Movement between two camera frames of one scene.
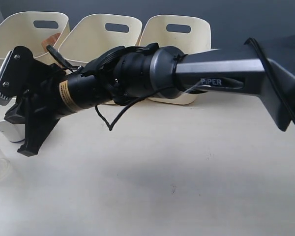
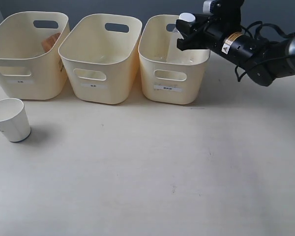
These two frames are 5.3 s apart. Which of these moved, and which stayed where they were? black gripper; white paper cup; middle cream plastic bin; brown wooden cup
Moved: black gripper
Stayed: brown wooden cup; middle cream plastic bin; white paper cup
